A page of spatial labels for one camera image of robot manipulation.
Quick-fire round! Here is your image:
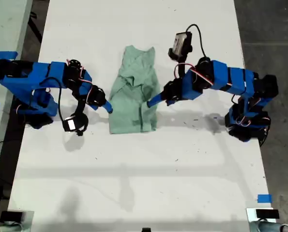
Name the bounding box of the square blue tape piece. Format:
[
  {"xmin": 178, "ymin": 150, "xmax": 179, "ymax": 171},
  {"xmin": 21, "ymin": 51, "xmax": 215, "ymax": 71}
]
[{"xmin": 257, "ymin": 194, "xmax": 273, "ymax": 203}]

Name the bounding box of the black stand leg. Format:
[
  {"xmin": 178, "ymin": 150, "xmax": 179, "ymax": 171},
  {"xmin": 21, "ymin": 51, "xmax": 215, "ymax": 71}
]
[{"xmin": 27, "ymin": 11, "xmax": 43, "ymax": 44}]

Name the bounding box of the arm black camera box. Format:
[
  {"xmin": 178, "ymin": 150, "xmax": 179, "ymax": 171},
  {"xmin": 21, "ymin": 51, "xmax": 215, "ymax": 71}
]
[
  {"xmin": 62, "ymin": 113, "xmax": 89, "ymax": 136},
  {"xmin": 168, "ymin": 32, "xmax": 193, "ymax": 62}
]

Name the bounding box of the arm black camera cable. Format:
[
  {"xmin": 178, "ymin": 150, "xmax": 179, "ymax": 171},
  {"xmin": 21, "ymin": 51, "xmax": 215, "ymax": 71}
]
[
  {"xmin": 186, "ymin": 23, "xmax": 207, "ymax": 58},
  {"xmin": 40, "ymin": 76, "xmax": 65, "ymax": 122}
]

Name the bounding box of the pale green T-shirt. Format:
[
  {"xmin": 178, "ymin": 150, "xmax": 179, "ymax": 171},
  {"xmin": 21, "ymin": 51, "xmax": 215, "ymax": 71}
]
[{"xmin": 108, "ymin": 45, "xmax": 162, "ymax": 135}]

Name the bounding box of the long blue tape strip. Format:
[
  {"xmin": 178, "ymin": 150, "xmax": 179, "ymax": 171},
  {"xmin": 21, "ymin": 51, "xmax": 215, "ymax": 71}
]
[{"xmin": 0, "ymin": 51, "xmax": 18, "ymax": 60}]

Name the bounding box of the black base cable loop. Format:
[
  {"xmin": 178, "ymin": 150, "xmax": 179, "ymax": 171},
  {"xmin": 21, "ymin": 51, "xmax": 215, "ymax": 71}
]
[{"xmin": 259, "ymin": 125, "xmax": 272, "ymax": 148}]

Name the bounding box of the black box on grey bracket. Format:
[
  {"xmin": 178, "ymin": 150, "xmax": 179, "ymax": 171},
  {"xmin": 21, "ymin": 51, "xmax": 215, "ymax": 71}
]
[{"xmin": 0, "ymin": 211, "xmax": 23, "ymax": 222}]

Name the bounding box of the pale side table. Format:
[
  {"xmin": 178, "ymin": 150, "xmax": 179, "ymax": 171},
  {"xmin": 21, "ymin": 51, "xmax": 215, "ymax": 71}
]
[{"xmin": 0, "ymin": 0, "xmax": 33, "ymax": 191}]

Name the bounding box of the black box on white plate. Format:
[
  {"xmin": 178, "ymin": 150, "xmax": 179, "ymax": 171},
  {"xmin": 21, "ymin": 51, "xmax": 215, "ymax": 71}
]
[{"xmin": 256, "ymin": 209, "xmax": 280, "ymax": 219}]

